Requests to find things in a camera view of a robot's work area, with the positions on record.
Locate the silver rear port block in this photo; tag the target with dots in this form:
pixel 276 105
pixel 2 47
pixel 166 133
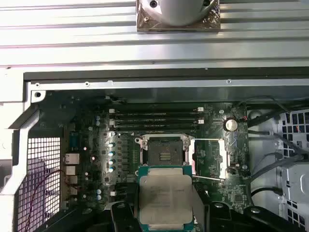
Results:
pixel 71 180
pixel 71 169
pixel 72 190
pixel 72 158

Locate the CPU socket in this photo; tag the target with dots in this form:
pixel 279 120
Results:
pixel 164 149

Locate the square brown base plate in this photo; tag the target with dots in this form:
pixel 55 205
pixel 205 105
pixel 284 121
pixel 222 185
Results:
pixel 149 24

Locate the blue-topped capacitor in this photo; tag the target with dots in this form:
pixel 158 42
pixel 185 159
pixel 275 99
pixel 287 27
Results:
pixel 111 145
pixel 111 169
pixel 97 117
pixel 111 162
pixel 111 154
pixel 98 192
pixel 98 197
pixel 97 123

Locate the black grey PC case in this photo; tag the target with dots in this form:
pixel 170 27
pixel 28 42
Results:
pixel 144 84

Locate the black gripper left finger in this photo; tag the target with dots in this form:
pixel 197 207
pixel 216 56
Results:
pixel 120 217

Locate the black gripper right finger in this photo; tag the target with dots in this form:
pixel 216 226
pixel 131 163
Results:
pixel 219 217

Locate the silver perforated drive cage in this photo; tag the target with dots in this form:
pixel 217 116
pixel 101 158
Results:
pixel 294 174

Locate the silver green CPU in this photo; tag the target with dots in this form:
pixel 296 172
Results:
pixel 166 193

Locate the blue rear port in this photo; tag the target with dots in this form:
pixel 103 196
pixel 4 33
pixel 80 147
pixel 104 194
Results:
pixel 74 141

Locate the green motherboard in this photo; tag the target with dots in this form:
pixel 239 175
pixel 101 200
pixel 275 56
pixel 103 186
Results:
pixel 212 193

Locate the metal socket cover frame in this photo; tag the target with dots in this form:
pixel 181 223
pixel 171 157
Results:
pixel 222 154

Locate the black RAM slot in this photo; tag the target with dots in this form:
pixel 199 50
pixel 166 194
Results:
pixel 154 121
pixel 154 111
pixel 154 116
pixel 154 126

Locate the silver coin battery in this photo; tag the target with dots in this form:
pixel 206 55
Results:
pixel 231 125

